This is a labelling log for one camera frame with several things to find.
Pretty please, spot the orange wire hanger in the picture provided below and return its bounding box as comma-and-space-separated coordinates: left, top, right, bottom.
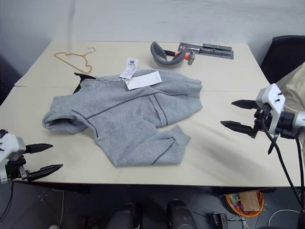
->
54, 47, 96, 73

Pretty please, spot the white floor cable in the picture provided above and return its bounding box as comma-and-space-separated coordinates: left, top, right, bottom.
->
267, 209, 301, 228

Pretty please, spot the large white hang tag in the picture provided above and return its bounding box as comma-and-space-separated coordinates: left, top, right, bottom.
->
124, 71, 163, 91

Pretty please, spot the beige cloth bundle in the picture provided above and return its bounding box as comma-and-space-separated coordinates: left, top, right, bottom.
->
275, 62, 305, 115

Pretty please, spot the small black floor box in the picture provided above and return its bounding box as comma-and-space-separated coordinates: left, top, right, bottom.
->
213, 212, 230, 229

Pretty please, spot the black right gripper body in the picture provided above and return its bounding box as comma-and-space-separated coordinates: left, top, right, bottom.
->
250, 104, 274, 139

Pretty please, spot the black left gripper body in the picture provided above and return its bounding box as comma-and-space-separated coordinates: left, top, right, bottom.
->
4, 155, 31, 183

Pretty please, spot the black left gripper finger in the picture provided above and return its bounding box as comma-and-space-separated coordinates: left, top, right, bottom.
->
27, 164, 64, 183
24, 143, 54, 154

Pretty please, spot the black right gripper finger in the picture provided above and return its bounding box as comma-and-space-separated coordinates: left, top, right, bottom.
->
231, 99, 257, 111
220, 120, 255, 138

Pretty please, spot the dark rounded shape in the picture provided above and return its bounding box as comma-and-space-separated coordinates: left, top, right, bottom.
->
111, 202, 142, 229
166, 198, 197, 229

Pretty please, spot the brown paper bag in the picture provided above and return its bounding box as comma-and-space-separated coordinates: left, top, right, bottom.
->
238, 190, 261, 212

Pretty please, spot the grey padded ring band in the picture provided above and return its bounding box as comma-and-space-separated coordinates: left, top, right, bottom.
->
150, 41, 186, 70

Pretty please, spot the hammer with orange black handle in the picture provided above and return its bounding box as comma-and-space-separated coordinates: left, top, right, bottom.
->
163, 48, 197, 66

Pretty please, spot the small white barcode tag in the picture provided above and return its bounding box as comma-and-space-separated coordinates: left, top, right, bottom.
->
119, 57, 139, 79

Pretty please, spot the grey zip hooded jacket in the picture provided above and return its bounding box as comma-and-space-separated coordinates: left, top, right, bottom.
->
42, 68, 203, 168

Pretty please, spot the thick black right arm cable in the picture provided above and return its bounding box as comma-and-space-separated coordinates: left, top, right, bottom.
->
260, 116, 304, 204

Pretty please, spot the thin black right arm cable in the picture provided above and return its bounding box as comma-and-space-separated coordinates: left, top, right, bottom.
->
295, 137, 305, 206

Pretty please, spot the orange woven basket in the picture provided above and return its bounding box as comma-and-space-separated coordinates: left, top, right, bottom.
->
224, 190, 265, 218

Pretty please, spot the black office chair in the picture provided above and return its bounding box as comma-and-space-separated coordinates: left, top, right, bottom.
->
259, 35, 305, 84

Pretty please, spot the thin white hanging cable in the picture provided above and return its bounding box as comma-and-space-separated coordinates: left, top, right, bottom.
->
51, 187, 65, 225

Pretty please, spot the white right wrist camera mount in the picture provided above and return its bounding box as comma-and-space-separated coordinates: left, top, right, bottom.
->
255, 83, 286, 135

